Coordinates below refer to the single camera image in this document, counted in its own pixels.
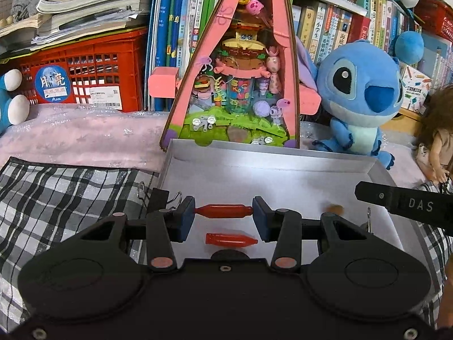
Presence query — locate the stack of worn books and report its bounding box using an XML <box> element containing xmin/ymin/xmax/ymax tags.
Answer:
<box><xmin>0</xmin><ymin>0</ymin><xmax>157</xmax><ymax>52</ymax></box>

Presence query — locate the pink triangular block house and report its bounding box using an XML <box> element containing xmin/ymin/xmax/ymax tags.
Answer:
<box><xmin>148</xmin><ymin>0</ymin><xmax>321</xmax><ymax>154</ymax></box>

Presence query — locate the pink fuzzy blanket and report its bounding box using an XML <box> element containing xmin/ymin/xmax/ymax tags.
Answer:
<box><xmin>0</xmin><ymin>104</ymin><xmax>425</xmax><ymax>188</ymax></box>

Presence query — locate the row of colourful books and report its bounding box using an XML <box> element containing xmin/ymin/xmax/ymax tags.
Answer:
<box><xmin>145</xmin><ymin>0</ymin><xmax>424</xmax><ymax>112</ymax></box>

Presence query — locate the white printed carton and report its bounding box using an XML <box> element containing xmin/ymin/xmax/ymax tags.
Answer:
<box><xmin>401</xmin><ymin>65</ymin><xmax>433</xmax><ymax>111</ymax></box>

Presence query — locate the person's right hand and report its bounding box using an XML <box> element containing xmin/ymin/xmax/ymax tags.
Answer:
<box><xmin>439</xmin><ymin>255</ymin><xmax>453</xmax><ymax>329</ymax></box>

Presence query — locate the blue plush ball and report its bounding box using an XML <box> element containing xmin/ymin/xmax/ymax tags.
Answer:
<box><xmin>394</xmin><ymin>30</ymin><xmax>425</xmax><ymax>66</ymax></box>

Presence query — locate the blue robot cat plush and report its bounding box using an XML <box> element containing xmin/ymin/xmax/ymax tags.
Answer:
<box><xmin>0</xmin><ymin>69</ymin><xmax>31</xmax><ymax>136</ymax></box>

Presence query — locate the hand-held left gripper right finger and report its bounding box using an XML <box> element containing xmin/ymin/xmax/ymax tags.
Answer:
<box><xmin>252</xmin><ymin>196</ymin><xmax>370</xmax><ymax>273</ymax></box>

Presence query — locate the row of tall picture books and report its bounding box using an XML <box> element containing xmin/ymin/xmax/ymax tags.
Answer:
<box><xmin>419</xmin><ymin>32</ymin><xmax>453</xmax><ymax>91</ymax></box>

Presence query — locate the white cardboard box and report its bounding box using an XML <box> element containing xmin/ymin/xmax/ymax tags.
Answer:
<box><xmin>152</xmin><ymin>138</ymin><xmax>406</xmax><ymax>260</ymax></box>

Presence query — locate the red plastic crate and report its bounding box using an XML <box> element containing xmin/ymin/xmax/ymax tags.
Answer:
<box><xmin>18</xmin><ymin>26</ymin><xmax>148</xmax><ymax>112</ymax></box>

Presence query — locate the red plastic basket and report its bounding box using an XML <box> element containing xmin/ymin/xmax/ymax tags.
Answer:
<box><xmin>413</xmin><ymin>0</ymin><xmax>453</xmax><ymax>41</ymax></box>

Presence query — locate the black white plaid blanket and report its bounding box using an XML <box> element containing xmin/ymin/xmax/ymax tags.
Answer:
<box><xmin>0</xmin><ymin>156</ymin><xmax>453</xmax><ymax>332</ymax></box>

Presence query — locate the red bottle-shaped toy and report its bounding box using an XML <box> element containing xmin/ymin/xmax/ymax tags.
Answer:
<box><xmin>206</xmin><ymin>233</ymin><xmax>257</xmax><ymax>248</ymax></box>
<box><xmin>195</xmin><ymin>203</ymin><xmax>253</xmax><ymax>219</ymax></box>

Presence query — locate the long-haired baby doll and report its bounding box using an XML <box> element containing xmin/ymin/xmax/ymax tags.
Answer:
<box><xmin>413</xmin><ymin>85</ymin><xmax>453</xmax><ymax>196</ymax></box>

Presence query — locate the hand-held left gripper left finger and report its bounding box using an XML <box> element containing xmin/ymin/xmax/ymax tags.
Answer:
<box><xmin>80</xmin><ymin>196</ymin><xmax>196</xmax><ymax>273</ymax></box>

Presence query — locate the blue alien plush toy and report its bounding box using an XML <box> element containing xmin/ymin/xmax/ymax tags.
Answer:
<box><xmin>295</xmin><ymin>35</ymin><xmax>403</xmax><ymax>171</ymax></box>

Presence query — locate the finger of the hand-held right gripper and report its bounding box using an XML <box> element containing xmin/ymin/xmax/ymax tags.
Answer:
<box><xmin>355</xmin><ymin>180</ymin><xmax>453</xmax><ymax>236</ymax></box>

